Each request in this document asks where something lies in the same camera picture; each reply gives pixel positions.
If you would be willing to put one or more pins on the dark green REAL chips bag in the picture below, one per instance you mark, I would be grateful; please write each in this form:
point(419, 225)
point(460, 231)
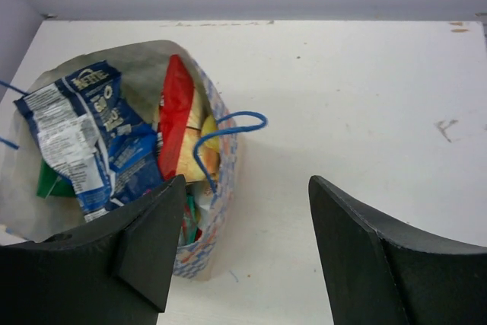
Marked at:
point(52, 184)

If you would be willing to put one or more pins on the blue Kettle snack bag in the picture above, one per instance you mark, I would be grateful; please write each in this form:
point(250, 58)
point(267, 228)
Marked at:
point(88, 134)

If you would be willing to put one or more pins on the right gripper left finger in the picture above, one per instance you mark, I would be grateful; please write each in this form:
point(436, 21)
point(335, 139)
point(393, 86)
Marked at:
point(115, 269)

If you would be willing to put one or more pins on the red Chuba cassava chips bag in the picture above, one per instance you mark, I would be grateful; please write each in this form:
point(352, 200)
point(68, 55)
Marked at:
point(182, 113)

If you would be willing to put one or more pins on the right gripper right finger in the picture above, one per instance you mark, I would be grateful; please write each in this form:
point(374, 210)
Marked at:
point(380, 270)

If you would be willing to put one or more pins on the teal Fox's candy bag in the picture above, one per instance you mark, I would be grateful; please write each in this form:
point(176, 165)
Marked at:
point(196, 212)

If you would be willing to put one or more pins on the blue checkered paper bag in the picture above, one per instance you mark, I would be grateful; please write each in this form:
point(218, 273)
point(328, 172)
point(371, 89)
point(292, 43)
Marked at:
point(27, 217)

